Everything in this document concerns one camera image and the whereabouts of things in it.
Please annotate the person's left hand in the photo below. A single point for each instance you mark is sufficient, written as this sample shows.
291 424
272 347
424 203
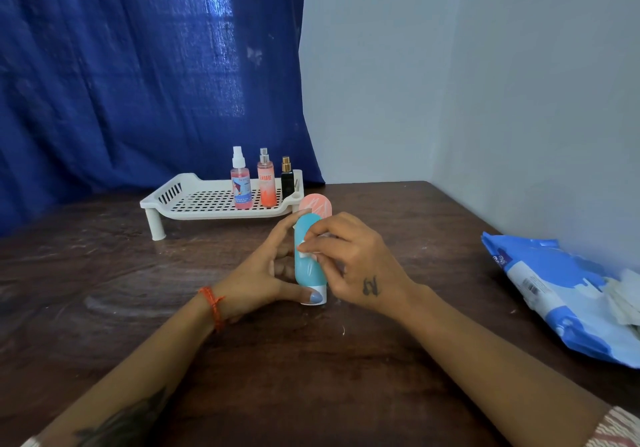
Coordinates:
255 281

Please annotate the person's right hand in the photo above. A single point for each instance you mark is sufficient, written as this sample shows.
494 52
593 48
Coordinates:
365 266

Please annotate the teal squeeze bottle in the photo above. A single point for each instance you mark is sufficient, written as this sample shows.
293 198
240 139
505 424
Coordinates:
307 271

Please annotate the white wet wipe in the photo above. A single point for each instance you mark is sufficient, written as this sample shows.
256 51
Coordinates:
306 244

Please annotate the pink squeeze bottle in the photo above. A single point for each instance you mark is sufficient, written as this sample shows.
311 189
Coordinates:
317 204

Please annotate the white perforated plastic rack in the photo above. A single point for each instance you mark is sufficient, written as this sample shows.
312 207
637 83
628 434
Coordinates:
210 201

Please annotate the pink spray bottle white cap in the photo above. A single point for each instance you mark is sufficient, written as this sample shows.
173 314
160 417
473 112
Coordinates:
241 186

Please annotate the orange spray bottle silver cap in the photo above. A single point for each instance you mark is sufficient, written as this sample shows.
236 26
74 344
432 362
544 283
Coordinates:
266 184

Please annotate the black perfume bottle gold cap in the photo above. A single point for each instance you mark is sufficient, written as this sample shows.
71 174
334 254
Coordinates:
287 179

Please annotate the blue white wet wipes pack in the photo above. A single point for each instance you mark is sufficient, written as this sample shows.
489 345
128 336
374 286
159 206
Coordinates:
545 286

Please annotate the person's left forearm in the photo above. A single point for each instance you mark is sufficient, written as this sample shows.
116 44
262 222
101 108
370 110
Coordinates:
130 381

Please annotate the dark wooden table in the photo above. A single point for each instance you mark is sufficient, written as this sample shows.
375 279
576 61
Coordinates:
310 381

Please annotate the dark blue curtain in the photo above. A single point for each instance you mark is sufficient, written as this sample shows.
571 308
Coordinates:
135 71

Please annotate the patterned left sleeve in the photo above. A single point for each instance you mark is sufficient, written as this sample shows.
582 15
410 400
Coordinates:
30 441

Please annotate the patterned sleeve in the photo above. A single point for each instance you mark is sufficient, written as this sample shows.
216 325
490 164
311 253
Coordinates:
30 441
617 429

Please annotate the patterned right sleeve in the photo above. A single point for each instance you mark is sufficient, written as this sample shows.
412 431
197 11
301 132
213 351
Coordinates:
617 429

